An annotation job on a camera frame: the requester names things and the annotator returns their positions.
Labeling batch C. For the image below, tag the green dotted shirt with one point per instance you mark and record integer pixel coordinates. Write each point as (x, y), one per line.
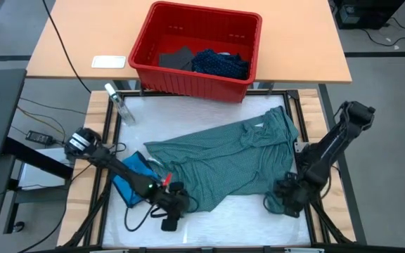
(223, 158)

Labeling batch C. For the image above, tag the dark grey garment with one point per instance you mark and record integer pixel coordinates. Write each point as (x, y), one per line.
(176, 59)

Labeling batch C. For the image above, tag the red tape tag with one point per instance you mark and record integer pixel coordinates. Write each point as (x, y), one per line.
(167, 179)

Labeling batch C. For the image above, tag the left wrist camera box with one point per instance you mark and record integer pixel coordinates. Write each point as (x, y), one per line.
(169, 225)

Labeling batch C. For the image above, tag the navy dotted shirt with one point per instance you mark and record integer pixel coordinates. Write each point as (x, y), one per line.
(220, 65)

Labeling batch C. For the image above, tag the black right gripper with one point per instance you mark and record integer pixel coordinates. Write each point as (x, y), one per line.
(294, 195)

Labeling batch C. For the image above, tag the white flat rectangular plate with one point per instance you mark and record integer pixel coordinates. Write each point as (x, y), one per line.
(108, 62)

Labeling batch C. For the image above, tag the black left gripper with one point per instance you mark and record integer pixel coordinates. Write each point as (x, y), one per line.
(172, 204)

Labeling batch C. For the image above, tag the black power adapter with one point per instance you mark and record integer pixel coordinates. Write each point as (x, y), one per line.
(39, 137)

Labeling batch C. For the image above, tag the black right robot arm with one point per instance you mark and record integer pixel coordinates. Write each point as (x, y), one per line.
(332, 140)

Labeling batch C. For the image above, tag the light wooden desk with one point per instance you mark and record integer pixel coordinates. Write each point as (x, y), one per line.
(294, 42)

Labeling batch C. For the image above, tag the white flat board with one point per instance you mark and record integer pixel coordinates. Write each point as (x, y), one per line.
(40, 174)

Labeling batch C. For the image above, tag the bright blue garment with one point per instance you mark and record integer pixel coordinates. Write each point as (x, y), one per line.
(139, 165)

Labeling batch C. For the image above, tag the red plastic bin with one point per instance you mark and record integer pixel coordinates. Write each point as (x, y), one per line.
(188, 84)

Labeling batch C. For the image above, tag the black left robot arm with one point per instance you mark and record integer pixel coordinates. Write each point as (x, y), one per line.
(118, 168)

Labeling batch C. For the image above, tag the black floor equipment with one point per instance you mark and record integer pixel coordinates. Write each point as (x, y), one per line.
(364, 14)

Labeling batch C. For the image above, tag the black metal rig frame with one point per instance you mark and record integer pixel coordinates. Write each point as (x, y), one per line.
(104, 221)

